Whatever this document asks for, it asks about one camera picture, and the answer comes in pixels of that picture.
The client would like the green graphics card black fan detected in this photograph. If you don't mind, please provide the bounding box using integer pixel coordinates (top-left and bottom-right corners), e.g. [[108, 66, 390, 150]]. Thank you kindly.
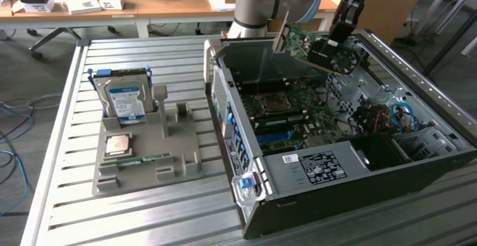
[[272, 2, 368, 76]]

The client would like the silver perforated drive cage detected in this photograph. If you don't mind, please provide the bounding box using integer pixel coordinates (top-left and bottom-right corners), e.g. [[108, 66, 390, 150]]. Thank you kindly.
[[325, 69, 373, 115]]

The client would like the CPU socket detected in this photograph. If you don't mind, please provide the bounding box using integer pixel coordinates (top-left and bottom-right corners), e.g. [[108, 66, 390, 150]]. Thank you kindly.
[[256, 91, 293, 113]]

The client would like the green motherboard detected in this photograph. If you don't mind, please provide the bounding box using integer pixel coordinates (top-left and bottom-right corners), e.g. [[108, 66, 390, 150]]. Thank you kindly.
[[237, 78, 358, 156]]

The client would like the white booklet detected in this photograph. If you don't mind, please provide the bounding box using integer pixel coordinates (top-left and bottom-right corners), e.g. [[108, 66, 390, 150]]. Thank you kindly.
[[205, 0, 237, 12]]

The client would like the blue expansion slot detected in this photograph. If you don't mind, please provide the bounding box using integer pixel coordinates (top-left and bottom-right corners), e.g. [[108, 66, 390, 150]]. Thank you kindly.
[[256, 133, 296, 144]]

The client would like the silver disk bay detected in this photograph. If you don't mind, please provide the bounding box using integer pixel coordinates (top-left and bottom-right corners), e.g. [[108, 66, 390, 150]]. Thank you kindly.
[[393, 127, 458, 162]]

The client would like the grey power supply unit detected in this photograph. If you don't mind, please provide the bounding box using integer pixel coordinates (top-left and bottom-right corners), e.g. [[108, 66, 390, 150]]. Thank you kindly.
[[262, 141, 369, 195]]

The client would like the black open PC case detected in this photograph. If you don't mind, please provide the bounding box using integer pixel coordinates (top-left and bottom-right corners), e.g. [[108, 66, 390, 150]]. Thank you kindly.
[[202, 29, 477, 240]]

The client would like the hard disk blue caddy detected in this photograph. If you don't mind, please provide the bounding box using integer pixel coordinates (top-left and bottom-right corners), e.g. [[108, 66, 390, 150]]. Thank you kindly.
[[86, 64, 154, 126]]

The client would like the small white labelled box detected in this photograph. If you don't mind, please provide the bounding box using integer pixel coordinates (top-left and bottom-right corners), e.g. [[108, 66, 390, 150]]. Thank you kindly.
[[98, 0, 126, 11]]

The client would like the grey parts rack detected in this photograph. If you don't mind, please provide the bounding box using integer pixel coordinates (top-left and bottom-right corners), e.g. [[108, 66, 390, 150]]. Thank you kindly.
[[90, 85, 204, 197]]

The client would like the flat white box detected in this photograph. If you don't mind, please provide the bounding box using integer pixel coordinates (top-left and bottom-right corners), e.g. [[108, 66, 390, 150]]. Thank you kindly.
[[65, 0, 102, 15]]

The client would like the copper-topped CPU chip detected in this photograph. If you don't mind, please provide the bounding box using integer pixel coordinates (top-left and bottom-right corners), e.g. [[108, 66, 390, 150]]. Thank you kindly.
[[104, 136, 130, 157]]

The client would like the green RAM stick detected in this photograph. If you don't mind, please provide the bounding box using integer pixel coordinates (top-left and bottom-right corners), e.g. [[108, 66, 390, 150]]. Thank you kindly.
[[98, 153, 170, 167]]

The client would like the grey leg with castor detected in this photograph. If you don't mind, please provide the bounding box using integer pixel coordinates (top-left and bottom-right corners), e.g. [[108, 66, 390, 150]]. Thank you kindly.
[[28, 27, 82, 60]]

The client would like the wooden desk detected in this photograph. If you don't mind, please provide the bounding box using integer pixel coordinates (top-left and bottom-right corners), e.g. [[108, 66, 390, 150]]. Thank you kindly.
[[0, 0, 342, 39]]

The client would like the white box black lid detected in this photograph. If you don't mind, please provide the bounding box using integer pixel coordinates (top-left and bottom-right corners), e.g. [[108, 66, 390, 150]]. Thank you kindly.
[[17, 0, 56, 13]]

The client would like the red wire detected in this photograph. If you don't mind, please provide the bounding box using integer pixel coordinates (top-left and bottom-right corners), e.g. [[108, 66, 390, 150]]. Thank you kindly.
[[374, 108, 393, 133]]

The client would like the blue wire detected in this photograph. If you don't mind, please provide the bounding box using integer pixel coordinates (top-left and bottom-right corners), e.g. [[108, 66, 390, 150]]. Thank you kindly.
[[390, 102, 418, 134]]

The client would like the grey floor cable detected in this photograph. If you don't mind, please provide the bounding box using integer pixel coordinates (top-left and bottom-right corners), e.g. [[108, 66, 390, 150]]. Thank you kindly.
[[0, 93, 62, 111]]

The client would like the blue floor cable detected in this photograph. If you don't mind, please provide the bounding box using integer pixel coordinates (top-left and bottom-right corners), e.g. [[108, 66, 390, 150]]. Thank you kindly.
[[0, 102, 34, 217]]

